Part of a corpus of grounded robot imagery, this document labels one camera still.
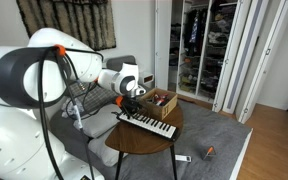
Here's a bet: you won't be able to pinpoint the small grey plaid pillow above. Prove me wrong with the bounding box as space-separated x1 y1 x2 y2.
68 81 119 113

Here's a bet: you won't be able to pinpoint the white sleeved cable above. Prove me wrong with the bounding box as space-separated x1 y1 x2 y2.
71 102 84 130

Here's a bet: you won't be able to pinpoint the light grey long cushion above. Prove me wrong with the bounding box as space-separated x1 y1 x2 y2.
88 130 129 168
82 103 123 139

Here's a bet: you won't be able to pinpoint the red black small tool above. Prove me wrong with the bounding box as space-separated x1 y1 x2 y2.
151 94 168 106

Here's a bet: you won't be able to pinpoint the grey sofa bed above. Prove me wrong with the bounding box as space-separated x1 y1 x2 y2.
48 54 142 180

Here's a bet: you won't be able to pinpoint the white remote control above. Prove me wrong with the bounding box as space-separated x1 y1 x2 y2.
174 154 192 163

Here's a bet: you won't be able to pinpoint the white wardrobe shelving unit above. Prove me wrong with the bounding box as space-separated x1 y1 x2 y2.
168 0 239 102

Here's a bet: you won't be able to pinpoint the dark hanging clothes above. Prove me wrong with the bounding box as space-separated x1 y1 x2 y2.
184 9 202 57

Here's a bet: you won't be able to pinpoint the wooden table with black legs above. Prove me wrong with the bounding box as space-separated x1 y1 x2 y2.
104 99 184 180

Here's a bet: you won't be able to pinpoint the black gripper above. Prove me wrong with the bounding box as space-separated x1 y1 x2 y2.
121 94 143 118

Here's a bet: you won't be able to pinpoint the white closet door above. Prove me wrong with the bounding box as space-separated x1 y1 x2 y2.
154 0 174 92
212 0 263 114
236 0 288 125

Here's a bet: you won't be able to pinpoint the grey rug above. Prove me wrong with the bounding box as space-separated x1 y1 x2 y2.
117 95 254 180

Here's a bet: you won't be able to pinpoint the brown beige wall tapestry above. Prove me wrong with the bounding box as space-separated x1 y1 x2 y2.
16 0 117 52

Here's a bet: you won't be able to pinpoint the black cable with orange tape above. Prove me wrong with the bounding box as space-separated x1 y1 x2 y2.
37 44 142 180

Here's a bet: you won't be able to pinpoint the black white piano keyboard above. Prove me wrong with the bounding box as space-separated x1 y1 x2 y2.
116 111 181 142

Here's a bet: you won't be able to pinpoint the cardboard box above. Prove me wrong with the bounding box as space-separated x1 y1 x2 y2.
138 87 179 121

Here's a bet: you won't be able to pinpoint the crumpled pale cloth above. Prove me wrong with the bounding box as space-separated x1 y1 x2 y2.
61 98 85 120

